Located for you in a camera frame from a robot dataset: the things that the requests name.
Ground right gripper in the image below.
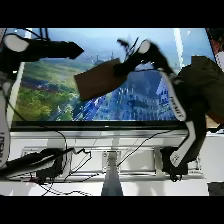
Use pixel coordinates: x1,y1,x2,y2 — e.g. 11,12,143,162
112,59,135,78

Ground brown garment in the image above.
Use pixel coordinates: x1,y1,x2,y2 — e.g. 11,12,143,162
73,58,130,102

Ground dark green garment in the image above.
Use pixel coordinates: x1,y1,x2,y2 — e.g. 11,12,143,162
172,55,224,126

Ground black cable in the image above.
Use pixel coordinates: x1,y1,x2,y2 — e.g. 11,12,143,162
53,129,93,184
115,129,175,168
29,172,93,197

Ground silver frame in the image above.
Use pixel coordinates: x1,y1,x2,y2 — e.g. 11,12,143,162
9,129,224,197

